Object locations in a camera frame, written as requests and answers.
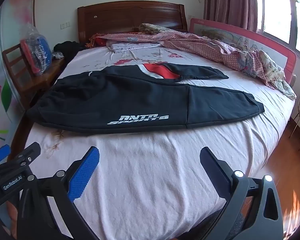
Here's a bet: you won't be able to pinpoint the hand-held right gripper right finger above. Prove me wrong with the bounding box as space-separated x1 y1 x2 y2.
199 147 284 240

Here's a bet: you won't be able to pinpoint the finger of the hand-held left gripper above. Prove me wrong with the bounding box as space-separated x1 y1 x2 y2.
0 144 12 165
13 142 42 167

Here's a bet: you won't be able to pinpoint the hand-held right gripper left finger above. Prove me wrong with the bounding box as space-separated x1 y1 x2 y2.
17 146 100 240

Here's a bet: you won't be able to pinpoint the black sports pants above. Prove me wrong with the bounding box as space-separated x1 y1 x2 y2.
26 64 265 134

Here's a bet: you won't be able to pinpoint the floral wardrobe door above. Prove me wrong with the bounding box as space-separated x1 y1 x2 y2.
0 0 38 154

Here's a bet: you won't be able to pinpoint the bed with white sheet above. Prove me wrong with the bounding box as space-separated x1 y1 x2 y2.
9 40 297 240

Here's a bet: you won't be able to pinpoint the brown wooden chair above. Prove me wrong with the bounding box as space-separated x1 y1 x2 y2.
2 44 66 105

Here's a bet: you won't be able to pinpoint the plastic bag of clothes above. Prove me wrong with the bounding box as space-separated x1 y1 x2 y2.
19 24 53 75

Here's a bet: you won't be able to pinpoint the pile of black clothes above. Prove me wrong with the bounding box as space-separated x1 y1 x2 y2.
54 41 87 63

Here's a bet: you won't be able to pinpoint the pink patterned quilt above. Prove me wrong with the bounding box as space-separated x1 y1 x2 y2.
97 29 297 100

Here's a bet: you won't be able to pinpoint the red cloth with orange fringe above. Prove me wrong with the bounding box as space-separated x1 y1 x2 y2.
86 33 108 48

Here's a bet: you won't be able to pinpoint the folded white floral sheet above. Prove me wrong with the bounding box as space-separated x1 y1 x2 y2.
107 41 163 53

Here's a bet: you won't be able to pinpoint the patterned pillow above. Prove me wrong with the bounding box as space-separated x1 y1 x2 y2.
139 23 177 35

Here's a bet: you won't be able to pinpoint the brown wooden headboard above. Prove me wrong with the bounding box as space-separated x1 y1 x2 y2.
77 3 190 47

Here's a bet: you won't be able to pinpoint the window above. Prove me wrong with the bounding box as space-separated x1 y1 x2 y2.
254 0 300 60

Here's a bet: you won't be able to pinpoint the maroon curtain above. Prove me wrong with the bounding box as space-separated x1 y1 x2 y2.
204 0 259 33

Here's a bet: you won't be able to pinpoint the pink bed guard rail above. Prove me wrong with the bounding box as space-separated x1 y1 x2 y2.
189 18 297 80

